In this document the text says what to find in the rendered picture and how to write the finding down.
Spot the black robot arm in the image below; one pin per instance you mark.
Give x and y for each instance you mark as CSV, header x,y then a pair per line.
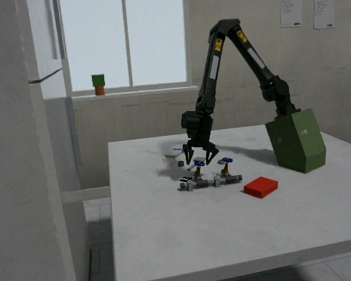
x,y
201,119

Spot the grey pipe manifold with two blue valves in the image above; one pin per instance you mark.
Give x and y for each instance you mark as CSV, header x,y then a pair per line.
x,y
216,181

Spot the black square tag with white marking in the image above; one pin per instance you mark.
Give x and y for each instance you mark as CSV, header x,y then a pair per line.
x,y
185,179

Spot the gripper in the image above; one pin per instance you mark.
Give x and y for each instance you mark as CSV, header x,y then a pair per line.
x,y
202,140

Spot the red flat block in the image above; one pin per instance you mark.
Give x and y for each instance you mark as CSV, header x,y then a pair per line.
x,y
260,187

